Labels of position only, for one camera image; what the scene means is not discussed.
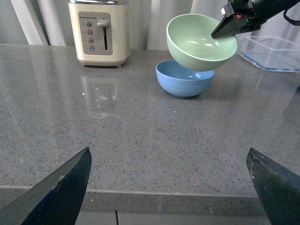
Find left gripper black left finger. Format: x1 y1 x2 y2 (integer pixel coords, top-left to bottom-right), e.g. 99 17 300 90
0 147 91 225

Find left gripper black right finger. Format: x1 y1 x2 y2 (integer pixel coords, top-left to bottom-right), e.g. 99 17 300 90
246 148 300 225

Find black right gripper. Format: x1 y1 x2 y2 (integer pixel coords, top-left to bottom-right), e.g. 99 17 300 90
211 0 299 38

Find green bowl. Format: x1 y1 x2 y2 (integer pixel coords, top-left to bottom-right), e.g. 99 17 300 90
166 14 238 71

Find blue bowl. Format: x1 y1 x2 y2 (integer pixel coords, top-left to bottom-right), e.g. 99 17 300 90
156 60 214 97

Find clear plastic food container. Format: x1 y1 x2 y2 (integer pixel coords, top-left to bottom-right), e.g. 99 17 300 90
240 36 300 73

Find cream toaster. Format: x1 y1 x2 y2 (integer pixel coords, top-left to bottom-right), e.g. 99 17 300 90
68 0 130 68

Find white curtain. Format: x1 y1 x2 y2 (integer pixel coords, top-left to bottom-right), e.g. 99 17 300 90
0 0 300 55

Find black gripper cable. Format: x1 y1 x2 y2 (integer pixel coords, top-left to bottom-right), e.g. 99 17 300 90
283 8 300 26

